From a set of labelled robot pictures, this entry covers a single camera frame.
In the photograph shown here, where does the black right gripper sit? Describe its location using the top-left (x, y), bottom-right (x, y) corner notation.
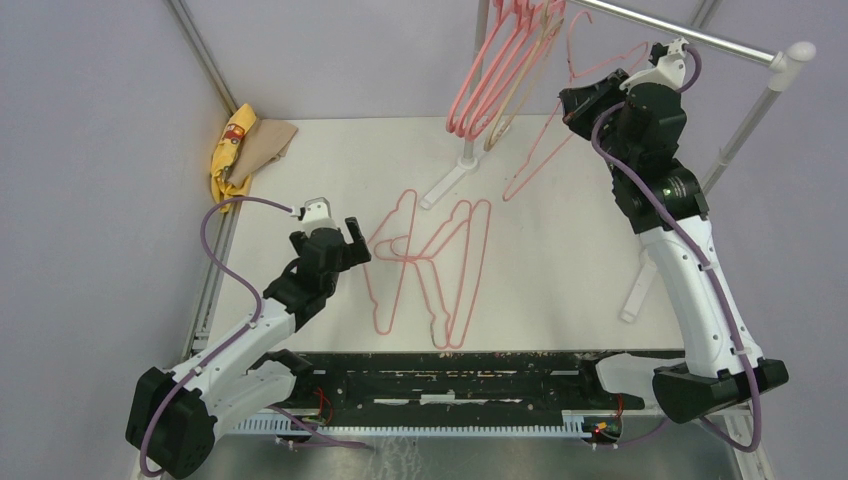
top-left (562, 68), bottom-right (638, 178)

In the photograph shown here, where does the thick pink plastic hanger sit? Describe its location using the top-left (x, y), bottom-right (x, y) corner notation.
top-left (445, 1), bottom-right (523, 141)

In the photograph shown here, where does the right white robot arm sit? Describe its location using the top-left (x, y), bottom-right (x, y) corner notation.
top-left (559, 70), bottom-right (789, 423)

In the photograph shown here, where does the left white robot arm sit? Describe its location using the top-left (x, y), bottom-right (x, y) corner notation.
top-left (125, 217), bottom-right (371, 479)

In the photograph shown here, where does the beige cloth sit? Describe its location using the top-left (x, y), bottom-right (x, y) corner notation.
top-left (226, 119), bottom-right (298, 187)

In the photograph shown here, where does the yellow printed cloth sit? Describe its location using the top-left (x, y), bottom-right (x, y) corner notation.
top-left (210, 104), bottom-right (257, 203)

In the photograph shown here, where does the silver clothes rack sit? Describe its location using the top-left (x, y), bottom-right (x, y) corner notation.
top-left (418, 0), bottom-right (817, 325)

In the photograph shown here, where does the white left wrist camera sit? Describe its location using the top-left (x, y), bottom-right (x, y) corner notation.
top-left (299, 197), bottom-right (337, 236)

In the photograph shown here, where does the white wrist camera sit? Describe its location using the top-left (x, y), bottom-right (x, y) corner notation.
top-left (629, 37), bottom-right (703, 93)
top-left (299, 197), bottom-right (337, 236)

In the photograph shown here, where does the thin pink wire hanger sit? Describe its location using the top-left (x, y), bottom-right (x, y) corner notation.
top-left (364, 189), bottom-right (418, 336)

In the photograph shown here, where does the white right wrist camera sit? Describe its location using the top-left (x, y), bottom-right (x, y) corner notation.
top-left (629, 37), bottom-right (703, 93)

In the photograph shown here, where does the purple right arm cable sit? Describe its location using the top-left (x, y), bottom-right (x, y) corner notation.
top-left (589, 44), bottom-right (764, 454)

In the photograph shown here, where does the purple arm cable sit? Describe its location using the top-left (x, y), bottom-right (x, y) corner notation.
top-left (137, 195), bottom-right (297, 478)
top-left (589, 44), bottom-right (764, 454)

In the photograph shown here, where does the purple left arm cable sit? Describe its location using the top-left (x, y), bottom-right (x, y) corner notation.
top-left (137, 195), bottom-right (297, 478)

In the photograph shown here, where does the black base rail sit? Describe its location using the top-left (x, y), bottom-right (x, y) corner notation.
top-left (274, 351), bottom-right (645, 427)

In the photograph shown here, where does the white slotted cable duct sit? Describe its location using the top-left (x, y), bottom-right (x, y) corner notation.
top-left (231, 413), bottom-right (591, 439)

